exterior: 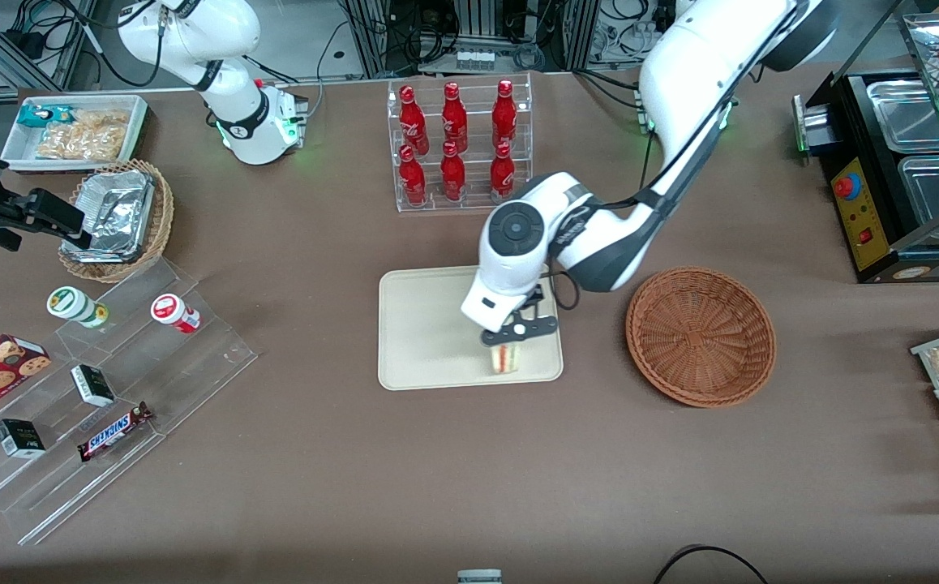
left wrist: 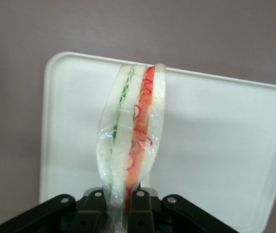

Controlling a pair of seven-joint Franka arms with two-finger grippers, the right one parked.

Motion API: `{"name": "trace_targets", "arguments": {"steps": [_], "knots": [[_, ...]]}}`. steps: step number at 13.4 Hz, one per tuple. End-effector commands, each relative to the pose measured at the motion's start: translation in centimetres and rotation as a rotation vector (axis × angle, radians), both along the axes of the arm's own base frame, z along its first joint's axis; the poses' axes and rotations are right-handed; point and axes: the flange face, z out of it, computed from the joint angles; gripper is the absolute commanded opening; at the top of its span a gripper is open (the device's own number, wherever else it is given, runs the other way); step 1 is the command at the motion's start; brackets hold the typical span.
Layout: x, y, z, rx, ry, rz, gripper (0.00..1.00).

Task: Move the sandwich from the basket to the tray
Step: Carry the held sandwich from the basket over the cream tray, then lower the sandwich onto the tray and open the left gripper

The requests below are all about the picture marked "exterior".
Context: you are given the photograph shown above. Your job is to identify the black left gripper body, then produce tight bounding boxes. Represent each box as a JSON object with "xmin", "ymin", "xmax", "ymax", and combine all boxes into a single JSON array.
[{"xmin": 481, "ymin": 286, "xmax": 560, "ymax": 349}]

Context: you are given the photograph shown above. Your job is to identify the plastic-wrapped triangle sandwich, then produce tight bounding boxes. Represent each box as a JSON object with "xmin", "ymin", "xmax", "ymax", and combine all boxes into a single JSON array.
[{"xmin": 488, "ymin": 343, "xmax": 521, "ymax": 377}]

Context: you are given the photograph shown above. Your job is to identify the cream rectangular plastic tray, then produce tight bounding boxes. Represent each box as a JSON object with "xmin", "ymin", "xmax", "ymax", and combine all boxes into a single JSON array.
[{"xmin": 377, "ymin": 265, "xmax": 565, "ymax": 393}]

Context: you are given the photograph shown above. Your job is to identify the tan wicker basket with foil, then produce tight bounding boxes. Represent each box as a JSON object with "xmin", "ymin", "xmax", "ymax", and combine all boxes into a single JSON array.
[{"xmin": 58, "ymin": 158, "xmax": 176, "ymax": 284}]

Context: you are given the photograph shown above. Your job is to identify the brown round wicker basket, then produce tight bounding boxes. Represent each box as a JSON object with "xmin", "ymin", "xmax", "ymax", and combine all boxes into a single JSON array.
[{"xmin": 625, "ymin": 266, "xmax": 778, "ymax": 409}]

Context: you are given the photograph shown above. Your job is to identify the white rectangular snack bin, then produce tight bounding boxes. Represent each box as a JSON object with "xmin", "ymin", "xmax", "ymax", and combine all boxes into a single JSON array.
[{"xmin": 0, "ymin": 94, "xmax": 151, "ymax": 174}]

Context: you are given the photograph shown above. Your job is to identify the silver foil container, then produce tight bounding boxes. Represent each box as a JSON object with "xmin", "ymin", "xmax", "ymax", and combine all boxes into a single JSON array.
[{"xmin": 62, "ymin": 168, "xmax": 156, "ymax": 264}]

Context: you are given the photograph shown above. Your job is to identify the clear bag of chips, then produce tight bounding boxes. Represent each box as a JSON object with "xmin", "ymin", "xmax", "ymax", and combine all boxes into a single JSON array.
[{"xmin": 35, "ymin": 109, "xmax": 131, "ymax": 162}]

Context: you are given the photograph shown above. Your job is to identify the green and white cup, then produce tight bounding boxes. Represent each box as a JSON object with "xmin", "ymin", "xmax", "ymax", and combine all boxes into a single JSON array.
[{"xmin": 45, "ymin": 286, "xmax": 110, "ymax": 330}]

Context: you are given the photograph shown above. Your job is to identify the teal snack packet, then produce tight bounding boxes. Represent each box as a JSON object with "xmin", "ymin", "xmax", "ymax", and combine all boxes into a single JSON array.
[{"xmin": 16, "ymin": 103, "xmax": 75, "ymax": 130}]

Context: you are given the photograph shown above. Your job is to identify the clear acrylic bottle rack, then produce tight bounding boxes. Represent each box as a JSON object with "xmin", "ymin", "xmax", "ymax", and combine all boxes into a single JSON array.
[{"xmin": 386, "ymin": 72, "xmax": 534, "ymax": 214}]

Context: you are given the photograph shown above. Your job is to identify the red and white cup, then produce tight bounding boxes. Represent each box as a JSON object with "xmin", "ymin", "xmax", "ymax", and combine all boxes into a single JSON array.
[{"xmin": 150, "ymin": 293, "xmax": 202, "ymax": 335}]

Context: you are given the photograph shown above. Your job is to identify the red cola bottle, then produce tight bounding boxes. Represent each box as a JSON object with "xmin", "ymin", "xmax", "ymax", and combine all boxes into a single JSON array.
[
  {"xmin": 398, "ymin": 84, "xmax": 431, "ymax": 156},
  {"xmin": 489, "ymin": 142, "xmax": 517, "ymax": 200},
  {"xmin": 491, "ymin": 78, "xmax": 518, "ymax": 148},
  {"xmin": 440, "ymin": 141, "xmax": 468, "ymax": 203},
  {"xmin": 398, "ymin": 144, "xmax": 428, "ymax": 207},
  {"xmin": 441, "ymin": 81, "xmax": 470, "ymax": 154}
]

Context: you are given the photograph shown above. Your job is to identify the small black carton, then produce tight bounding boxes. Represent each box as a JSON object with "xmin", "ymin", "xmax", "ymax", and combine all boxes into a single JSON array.
[
  {"xmin": 0, "ymin": 418, "xmax": 47, "ymax": 460},
  {"xmin": 70, "ymin": 363, "xmax": 117, "ymax": 408}
]

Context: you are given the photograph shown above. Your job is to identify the clear acrylic stepped shelf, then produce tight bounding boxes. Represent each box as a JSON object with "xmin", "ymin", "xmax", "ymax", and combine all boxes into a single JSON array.
[{"xmin": 0, "ymin": 257, "xmax": 259, "ymax": 547}]

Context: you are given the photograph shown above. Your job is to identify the Snickers chocolate bar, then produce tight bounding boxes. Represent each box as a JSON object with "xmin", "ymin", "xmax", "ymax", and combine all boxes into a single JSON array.
[{"xmin": 77, "ymin": 401, "xmax": 155, "ymax": 464}]

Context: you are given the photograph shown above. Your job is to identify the black food warmer machine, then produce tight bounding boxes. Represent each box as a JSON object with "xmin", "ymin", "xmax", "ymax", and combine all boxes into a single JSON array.
[{"xmin": 791, "ymin": 0, "xmax": 939, "ymax": 286}]

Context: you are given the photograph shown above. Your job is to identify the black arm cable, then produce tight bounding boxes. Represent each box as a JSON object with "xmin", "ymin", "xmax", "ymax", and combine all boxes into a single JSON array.
[{"xmin": 547, "ymin": 273, "xmax": 582, "ymax": 312}]

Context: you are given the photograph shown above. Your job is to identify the black cable loop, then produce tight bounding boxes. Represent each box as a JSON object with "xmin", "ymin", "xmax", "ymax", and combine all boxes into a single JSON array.
[{"xmin": 651, "ymin": 544, "xmax": 771, "ymax": 584}]

